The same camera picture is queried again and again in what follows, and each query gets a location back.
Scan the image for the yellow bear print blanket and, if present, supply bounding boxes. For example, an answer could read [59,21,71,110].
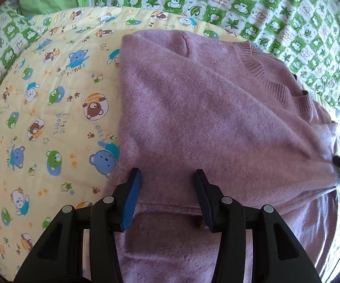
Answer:
[0,6,340,283]

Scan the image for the purple knit sweater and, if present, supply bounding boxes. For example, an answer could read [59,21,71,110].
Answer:
[102,29,340,283]

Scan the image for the thin black cable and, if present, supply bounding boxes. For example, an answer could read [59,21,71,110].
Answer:
[329,243,340,283]

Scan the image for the green checkered pillow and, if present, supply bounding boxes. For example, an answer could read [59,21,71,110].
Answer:
[76,0,340,118]
[0,1,33,115]

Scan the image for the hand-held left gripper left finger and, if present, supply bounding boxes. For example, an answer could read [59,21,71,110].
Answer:
[13,168,142,283]

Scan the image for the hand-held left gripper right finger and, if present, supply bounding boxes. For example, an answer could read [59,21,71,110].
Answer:
[195,169,324,283]

